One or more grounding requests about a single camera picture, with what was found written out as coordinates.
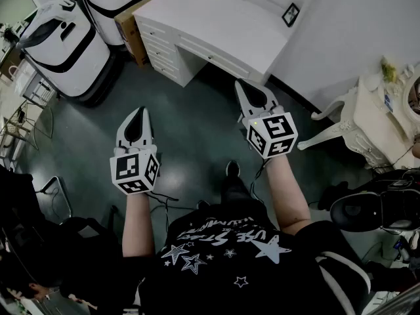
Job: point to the person's dark trouser leg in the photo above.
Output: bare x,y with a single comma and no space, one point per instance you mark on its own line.
238,192

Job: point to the person's left forearm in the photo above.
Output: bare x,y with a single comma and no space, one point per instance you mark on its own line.
138,225

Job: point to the person's right forearm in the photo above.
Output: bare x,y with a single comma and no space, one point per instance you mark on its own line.
287,195

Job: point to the oval cream-framed mirror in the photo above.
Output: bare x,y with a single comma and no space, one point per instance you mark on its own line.
407,97

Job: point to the yellow flower bunch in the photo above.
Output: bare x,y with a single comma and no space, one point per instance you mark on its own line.
389,71

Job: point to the white slatted chair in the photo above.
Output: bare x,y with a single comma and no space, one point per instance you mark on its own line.
31,80

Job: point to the person's black star-print shirt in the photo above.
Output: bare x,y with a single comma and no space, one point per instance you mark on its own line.
243,267

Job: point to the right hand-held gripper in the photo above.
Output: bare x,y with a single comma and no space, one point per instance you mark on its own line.
274,133

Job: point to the brown cardboard box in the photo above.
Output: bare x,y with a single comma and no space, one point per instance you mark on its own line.
131,34

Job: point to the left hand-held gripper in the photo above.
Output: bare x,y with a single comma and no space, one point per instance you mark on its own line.
133,172

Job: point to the white desk with drawers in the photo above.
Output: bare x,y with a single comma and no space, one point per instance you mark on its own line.
223,28

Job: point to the black office chair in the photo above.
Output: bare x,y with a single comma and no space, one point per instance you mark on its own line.
377,208

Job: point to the large white black-trimmed robot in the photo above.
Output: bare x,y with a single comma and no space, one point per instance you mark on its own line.
65,48

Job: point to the black picture frame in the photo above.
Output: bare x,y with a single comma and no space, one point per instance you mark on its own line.
290,14

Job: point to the black bag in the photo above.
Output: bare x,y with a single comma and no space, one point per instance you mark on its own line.
333,194

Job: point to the person's black shoe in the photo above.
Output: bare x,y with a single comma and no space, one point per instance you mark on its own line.
232,168

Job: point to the metal-frame stool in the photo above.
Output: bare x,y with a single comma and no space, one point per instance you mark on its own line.
55,192

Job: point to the cream ornate dressing table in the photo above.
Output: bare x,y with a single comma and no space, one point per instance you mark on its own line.
370,133

